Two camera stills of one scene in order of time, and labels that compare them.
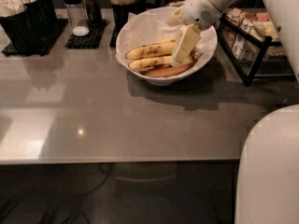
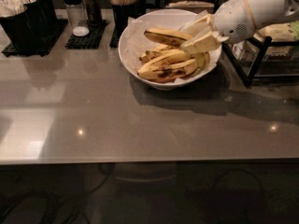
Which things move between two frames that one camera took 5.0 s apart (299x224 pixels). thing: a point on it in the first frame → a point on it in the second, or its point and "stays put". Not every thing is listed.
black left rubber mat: x=57 y=30 stays put
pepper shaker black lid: x=92 y=5 stays put
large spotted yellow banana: x=163 y=48 → x=165 y=60
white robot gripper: x=199 y=10 → x=232 y=19
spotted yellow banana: x=162 y=61 → x=157 y=52
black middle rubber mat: x=90 y=40 stays put
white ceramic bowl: x=145 y=46 → x=174 y=85
